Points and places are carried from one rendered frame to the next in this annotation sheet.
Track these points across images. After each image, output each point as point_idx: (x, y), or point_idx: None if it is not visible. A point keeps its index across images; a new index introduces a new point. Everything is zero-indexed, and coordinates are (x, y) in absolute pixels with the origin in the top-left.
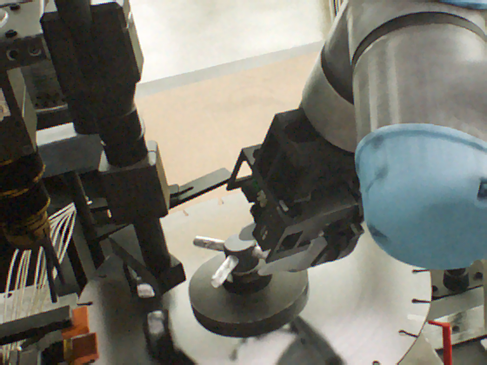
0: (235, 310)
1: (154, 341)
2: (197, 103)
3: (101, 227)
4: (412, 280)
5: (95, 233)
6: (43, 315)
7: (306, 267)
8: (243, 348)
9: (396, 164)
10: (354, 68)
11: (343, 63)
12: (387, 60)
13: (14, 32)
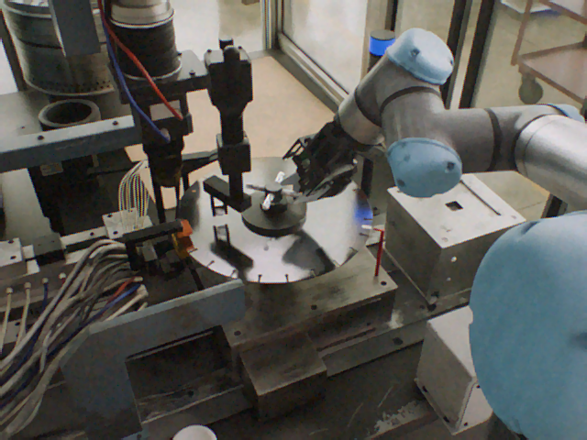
0: (271, 223)
1: (228, 239)
2: None
3: None
4: (361, 208)
5: None
6: (166, 225)
7: (314, 200)
8: (279, 241)
9: (414, 154)
10: (383, 108)
11: (371, 102)
12: (404, 107)
13: (194, 72)
